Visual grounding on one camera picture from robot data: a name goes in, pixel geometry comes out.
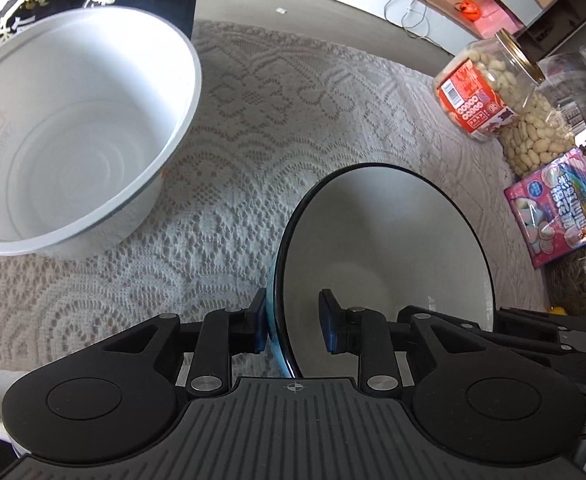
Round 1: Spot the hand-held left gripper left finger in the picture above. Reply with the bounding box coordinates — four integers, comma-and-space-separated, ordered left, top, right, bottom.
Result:
104, 288, 269, 398

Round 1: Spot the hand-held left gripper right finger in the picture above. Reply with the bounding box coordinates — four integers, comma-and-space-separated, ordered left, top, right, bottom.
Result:
318, 288, 480, 396

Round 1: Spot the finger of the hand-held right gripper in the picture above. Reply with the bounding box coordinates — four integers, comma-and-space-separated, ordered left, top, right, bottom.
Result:
493, 306, 586, 361

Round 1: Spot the blue enamel bowl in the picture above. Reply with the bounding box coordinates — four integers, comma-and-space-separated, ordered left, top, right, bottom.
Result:
265, 162, 496, 379

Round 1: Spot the white plastic bowl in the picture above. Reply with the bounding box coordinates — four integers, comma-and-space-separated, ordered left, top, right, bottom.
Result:
0, 6, 204, 261

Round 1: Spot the clear jar of sunflower seeds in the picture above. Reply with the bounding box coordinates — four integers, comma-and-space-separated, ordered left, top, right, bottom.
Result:
543, 239, 586, 319

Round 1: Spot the pink candy packet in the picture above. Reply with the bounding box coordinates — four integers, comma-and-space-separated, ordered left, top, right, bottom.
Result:
503, 147, 586, 269

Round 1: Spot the white lace tablecloth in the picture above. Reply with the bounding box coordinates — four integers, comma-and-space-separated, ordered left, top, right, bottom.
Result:
0, 19, 554, 392

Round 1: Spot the large clear lidded jar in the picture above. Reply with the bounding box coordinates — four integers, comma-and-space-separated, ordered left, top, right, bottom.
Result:
500, 47, 586, 182

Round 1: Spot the peanut jar with red label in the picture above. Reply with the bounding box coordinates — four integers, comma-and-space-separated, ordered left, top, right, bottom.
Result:
433, 29, 546, 144

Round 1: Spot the white power cable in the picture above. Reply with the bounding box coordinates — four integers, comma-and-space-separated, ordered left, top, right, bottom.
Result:
384, 0, 435, 39

